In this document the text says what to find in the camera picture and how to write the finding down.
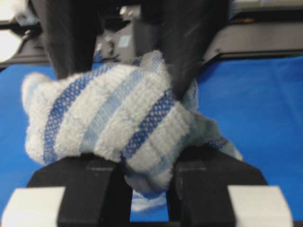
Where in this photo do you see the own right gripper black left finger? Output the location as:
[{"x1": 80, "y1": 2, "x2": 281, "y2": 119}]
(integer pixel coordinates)
[{"x1": 3, "y1": 152, "x2": 133, "y2": 227}]

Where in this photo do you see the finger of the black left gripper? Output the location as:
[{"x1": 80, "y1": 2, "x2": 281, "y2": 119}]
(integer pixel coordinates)
[
  {"x1": 41, "y1": 0, "x2": 103, "y2": 79},
  {"x1": 142, "y1": 0, "x2": 230, "y2": 99}
]

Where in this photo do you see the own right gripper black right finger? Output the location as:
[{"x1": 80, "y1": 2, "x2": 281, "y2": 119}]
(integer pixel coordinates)
[{"x1": 168, "y1": 147, "x2": 294, "y2": 227}]

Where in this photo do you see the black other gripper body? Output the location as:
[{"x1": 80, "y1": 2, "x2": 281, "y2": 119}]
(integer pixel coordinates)
[{"x1": 93, "y1": 4, "x2": 163, "y2": 62}]

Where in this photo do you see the white blue striped towel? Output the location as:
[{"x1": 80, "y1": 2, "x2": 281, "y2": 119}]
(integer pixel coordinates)
[{"x1": 22, "y1": 51, "x2": 242, "y2": 210}]

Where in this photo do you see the blue table mat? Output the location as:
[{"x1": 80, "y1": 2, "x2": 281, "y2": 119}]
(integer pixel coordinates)
[{"x1": 0, "y1": 57, "x2": 303, "y2": 221}]

